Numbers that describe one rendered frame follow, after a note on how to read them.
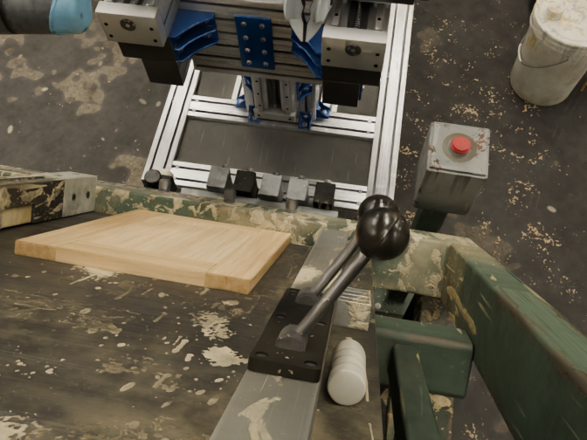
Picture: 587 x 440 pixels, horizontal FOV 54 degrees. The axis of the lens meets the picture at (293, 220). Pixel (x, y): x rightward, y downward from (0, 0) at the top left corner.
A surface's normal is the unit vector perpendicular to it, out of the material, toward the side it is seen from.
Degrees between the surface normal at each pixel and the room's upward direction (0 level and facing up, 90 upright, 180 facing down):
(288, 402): 57
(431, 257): 33
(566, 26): 0
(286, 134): 0
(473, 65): 0
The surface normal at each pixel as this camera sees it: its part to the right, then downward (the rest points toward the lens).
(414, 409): 0.14, -0.98
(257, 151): -0.03, -0.43
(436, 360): -0.12, 0.12
